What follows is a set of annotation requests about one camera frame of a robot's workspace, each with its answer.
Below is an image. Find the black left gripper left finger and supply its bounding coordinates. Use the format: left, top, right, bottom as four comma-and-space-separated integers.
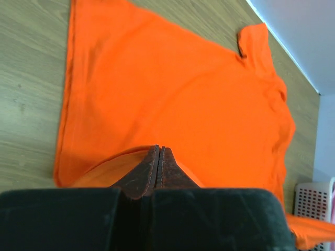
0, 144, 161, 251

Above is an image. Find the pink t shirt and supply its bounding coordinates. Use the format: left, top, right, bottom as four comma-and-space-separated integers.
330, 188, 335, 224

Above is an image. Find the white perforated laundry basket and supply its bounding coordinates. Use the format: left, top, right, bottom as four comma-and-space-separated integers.
294, 177, 334, 250

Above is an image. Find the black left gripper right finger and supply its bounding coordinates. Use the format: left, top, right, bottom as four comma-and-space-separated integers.
143, 147, 296, 250

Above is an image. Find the orange t shirt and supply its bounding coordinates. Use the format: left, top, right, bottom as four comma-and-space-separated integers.
53, 1, 334, 250

